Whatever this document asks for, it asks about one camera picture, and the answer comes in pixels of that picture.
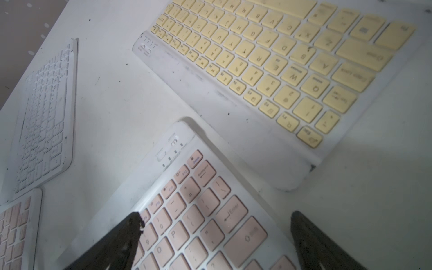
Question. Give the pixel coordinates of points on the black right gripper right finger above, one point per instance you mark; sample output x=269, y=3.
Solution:
x=315, y=250

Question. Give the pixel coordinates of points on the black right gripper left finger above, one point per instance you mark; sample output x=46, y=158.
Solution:
x=116, y=250

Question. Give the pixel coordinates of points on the pink keyboard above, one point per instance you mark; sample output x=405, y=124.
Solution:
x=19, y=231
x=197, y=215

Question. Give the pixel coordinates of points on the white keyboard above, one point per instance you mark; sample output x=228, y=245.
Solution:
x=42, y=147

